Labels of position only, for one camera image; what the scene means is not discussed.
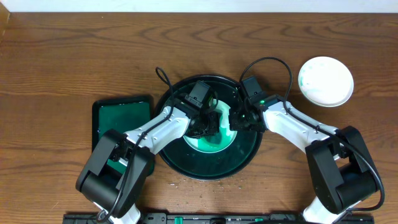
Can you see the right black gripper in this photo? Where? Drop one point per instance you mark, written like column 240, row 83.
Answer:
column 257, row 127

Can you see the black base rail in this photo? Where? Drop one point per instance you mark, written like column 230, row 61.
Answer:
column 163, row 218

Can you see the white plate back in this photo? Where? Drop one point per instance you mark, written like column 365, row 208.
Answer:
column 325, row 81

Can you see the green rectangular tray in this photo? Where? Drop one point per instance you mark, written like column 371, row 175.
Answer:
column 121, row 114

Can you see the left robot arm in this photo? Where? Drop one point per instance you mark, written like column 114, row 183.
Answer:
column 114, row 175

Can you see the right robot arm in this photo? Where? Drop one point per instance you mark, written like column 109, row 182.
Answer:
column 341, row 168

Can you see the white plate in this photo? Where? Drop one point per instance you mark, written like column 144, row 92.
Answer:
column 325, row 81
column 219, row 141

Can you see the round black tray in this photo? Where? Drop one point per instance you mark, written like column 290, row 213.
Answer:
column 203, row 166

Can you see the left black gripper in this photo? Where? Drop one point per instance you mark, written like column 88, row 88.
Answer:
column 204, row 125

